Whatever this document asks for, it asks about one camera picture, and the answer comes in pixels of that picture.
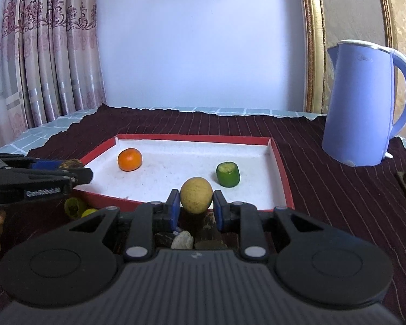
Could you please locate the green tomato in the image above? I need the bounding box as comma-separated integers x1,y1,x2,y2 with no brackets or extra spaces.
64,197,85,220
81,208,98,218

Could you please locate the dark sugarcane piece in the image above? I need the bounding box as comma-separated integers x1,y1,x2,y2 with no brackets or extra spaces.
194,211,227,250
155,230,194,249

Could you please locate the yellow longan fruit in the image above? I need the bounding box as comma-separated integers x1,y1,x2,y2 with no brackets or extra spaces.
180,177,212,214

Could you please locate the orange mandarin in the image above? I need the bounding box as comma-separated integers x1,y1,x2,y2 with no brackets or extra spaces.
117,148,143,172

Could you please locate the light blue checked sheet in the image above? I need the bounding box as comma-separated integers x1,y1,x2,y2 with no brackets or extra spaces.
0,106,326,155

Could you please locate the red shallow box tray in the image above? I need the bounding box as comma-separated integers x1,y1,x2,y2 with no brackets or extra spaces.
74,134,294,211

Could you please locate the pink patterned curtain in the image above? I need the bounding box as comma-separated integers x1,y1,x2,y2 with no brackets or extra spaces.
0,0,105,147

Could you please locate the dark striped table cloth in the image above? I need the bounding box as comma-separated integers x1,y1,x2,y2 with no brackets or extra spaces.
0,103,406,322

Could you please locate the blue electric kettle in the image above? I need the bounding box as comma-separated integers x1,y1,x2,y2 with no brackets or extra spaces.
322,40,406,167

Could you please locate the gold picture frame moulding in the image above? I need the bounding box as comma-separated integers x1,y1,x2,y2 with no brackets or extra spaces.
302,0,326,113

